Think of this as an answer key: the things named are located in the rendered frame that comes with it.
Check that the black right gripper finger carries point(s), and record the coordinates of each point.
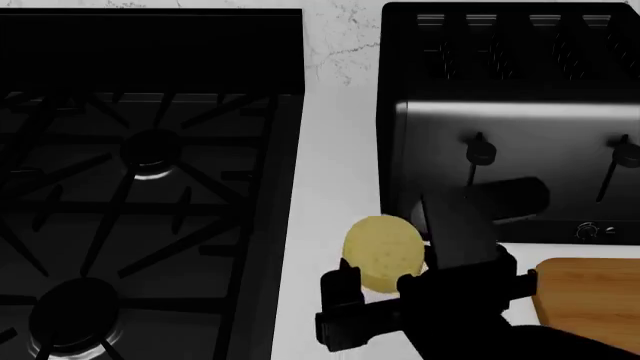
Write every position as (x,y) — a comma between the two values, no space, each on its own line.
(506,260)
(341,287)

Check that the round toaster dial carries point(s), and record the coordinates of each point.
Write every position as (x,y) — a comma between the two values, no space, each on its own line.
(586,230)

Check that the black gas cooktop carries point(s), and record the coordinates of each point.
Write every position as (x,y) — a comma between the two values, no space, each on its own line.
(280,225)

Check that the wooden cutting board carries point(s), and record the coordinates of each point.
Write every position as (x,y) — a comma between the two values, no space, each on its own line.
(590,292)

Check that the black toaster lever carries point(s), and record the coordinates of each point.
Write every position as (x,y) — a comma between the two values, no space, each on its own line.
(627,153)
(481,150)

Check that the black four-slot toaster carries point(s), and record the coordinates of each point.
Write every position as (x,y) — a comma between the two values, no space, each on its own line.
(525,120)

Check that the round black gas burner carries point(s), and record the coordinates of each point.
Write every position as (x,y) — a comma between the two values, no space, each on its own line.
(75,317)
(150,152)

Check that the black cast iron grate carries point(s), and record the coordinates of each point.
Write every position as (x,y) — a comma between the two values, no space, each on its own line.
(100,210)

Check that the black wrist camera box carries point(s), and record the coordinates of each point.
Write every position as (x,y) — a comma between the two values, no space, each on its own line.
(460,232)

